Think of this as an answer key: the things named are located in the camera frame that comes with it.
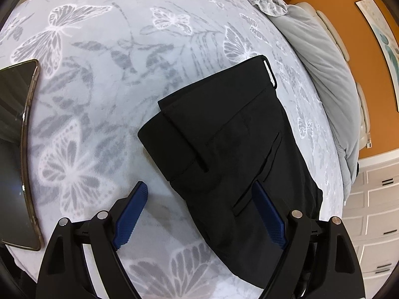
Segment wall picture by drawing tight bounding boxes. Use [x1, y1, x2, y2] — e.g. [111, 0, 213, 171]
[355, 0, 399, 113]

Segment butterfly print blanket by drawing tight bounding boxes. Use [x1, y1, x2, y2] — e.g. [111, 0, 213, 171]
[0, 0, 348, 299]

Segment white drawer cabinet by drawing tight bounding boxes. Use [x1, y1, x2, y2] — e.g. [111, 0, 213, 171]
[343, 152, 399, 287]

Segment grey duvet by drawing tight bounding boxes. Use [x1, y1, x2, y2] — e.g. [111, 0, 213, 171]
[268, 1, 360, 206]

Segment black pants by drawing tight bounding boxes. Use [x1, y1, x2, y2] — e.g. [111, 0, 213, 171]
[138, 55, 323, 290]

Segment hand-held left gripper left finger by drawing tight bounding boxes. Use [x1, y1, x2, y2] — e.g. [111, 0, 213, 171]
[35, 181, 148, 299]

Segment black smartphone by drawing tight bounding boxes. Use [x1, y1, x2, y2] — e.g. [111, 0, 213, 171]
[0, 59, 42, 251]

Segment white lace cloth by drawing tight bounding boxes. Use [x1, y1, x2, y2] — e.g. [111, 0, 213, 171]
[245, 0, 289, 17]

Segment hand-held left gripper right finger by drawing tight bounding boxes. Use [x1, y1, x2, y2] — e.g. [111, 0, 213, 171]
[252, 181, 366, 299]

